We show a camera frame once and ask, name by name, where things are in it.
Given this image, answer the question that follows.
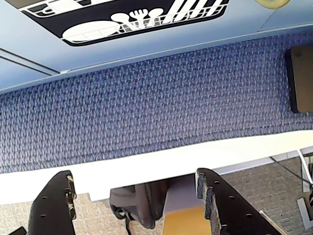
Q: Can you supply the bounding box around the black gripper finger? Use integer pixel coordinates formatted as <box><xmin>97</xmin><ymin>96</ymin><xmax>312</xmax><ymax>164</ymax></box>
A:
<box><xmin>28</xmin><ymin>170</ymin><xmax>77</xmax><ymax>235</ymax></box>
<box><xmin>195</xmin><ymin>167</ymin><xmax>291</xmax><ymax>235</ymax></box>

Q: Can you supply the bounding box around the yellow cardboard box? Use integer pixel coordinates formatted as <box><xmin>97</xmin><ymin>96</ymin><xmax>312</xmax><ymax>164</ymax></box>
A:
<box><xmin>162</xmin><ymin>205</ymin><xmax>208</xmax><ymax>235</ymax></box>

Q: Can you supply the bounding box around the black bag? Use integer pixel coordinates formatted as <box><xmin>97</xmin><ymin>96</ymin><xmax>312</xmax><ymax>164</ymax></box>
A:
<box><xmin>109</xmin><ymin>181</ymin><xmax>169</xmax><ymax>230</ymax></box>

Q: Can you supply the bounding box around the dark flat box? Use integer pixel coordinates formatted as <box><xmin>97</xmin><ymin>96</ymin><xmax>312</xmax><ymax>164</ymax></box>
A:
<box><xmin>285</xmin><ymin>45</ymin><xmax>313</xmax><ymax>114</ymax></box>

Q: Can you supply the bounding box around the blue toy play kitchen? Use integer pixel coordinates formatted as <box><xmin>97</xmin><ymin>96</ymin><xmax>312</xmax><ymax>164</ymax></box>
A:
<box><xmin>0</xmin><ymin>0</ymin><xmax>313</xmax><ymax>95</ymax></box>

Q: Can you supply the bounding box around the thin black cable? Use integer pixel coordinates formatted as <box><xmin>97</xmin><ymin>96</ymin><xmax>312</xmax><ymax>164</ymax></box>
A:
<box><xmin>268</xmin><ymin>156</ymin><xmax>313</xmax><ymax>186</ymax></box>

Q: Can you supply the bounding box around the grey metal bracket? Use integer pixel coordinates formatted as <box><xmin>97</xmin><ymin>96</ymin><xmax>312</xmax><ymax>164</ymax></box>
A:
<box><xmin>297</xmin><ymin>190</ymin><xmax>313</xmax><ymax>228</ymax></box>

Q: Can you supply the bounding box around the white cable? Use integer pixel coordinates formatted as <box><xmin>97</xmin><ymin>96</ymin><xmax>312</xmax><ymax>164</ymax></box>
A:
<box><xmin>297</xmin><ymin>149</ymin><xmax>313</xmax><ymax>194</ymax></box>

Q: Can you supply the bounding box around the gold dishwasher door handle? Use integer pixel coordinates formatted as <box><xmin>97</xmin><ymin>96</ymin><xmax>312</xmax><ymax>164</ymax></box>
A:
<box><xmin>254</xmin><ymin>0</ymin><xmax>291</xmax><ymax>10</ymax></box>

